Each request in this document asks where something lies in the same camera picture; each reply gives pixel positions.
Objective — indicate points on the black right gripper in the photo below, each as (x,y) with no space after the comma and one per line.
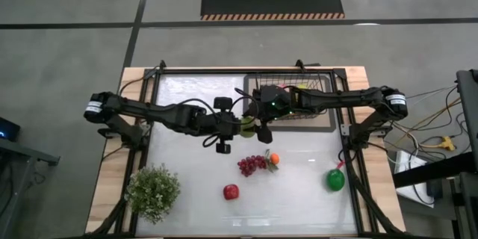
(276,101)

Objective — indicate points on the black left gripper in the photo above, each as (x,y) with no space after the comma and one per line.
(222,125)

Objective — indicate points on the green pear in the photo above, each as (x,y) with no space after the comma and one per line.
(247,128)

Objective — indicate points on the red grape bunch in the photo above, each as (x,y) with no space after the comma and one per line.
(250,164)

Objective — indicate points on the small orange with leaves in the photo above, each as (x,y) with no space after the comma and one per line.
(275,158)

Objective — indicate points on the red nectarine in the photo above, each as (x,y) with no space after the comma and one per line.
(231,192)

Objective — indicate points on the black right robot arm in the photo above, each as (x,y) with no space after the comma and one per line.
(343,99)

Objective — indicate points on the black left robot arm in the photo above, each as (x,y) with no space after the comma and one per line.
(149,112)

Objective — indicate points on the small red tag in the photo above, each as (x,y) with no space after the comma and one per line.
(341,164)

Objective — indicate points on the green bell pepper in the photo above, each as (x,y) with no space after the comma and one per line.
(335,180)

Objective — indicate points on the black hazard-striped floor mat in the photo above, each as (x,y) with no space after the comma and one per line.
(272,2)

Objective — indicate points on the potted green plant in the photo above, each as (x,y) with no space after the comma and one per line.
(153,194)

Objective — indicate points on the white box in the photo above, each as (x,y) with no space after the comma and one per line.
(405,162)

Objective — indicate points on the yellow power adapter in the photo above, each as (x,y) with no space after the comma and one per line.
(446,143)

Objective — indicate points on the dark grey equipment cart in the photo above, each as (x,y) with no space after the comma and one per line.
(467,112)

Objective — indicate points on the grey metal stand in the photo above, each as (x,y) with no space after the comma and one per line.
(22,151)

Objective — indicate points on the black device with blue light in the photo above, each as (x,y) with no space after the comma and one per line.
(9,128)

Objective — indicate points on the black metal table frame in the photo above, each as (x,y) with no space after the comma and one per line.
(224,71)

